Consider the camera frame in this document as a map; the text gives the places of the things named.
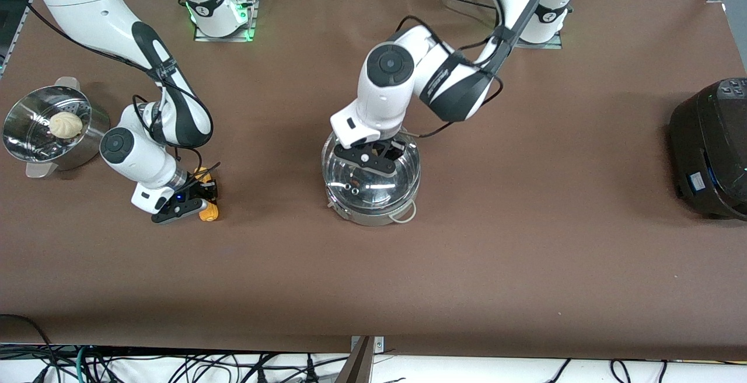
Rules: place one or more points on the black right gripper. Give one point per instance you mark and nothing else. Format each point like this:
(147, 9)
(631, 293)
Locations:
(196, 190)

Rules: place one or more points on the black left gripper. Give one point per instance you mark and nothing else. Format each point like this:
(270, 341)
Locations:
(392, 148)

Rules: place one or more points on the yellow corn cob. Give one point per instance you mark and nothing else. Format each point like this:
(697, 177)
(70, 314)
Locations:
(210, 213)

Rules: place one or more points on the round glass pot lid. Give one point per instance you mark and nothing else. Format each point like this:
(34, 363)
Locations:
(362, 193)

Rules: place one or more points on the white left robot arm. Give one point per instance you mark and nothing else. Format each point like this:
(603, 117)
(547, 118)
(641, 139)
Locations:
(385, 97)

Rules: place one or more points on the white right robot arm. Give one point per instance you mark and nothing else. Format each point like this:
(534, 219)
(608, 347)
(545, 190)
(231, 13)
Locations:
(87, 9)

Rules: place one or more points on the stainless steel steamer pot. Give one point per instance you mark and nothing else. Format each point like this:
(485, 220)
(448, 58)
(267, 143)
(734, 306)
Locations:
(87, 140)

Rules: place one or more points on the white steamed bun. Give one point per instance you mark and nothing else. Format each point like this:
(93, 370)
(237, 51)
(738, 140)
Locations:
(65, 125)

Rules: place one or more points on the brown table cover sheet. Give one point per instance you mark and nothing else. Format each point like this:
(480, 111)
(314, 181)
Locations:
(525, 284)

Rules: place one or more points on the black rice cooker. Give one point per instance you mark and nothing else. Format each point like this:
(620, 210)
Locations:
(706, 149)

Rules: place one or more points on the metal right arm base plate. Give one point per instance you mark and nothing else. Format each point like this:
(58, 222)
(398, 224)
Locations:
(204, 38)

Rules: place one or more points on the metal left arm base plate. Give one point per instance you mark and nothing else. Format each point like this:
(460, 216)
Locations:
(548, 46)

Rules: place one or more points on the small metal edge bracket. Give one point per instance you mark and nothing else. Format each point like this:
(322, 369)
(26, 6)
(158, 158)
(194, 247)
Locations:
(378, 343)

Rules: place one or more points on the grey wedge-shaped post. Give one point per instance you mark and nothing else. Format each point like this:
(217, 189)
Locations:
(357, 368)

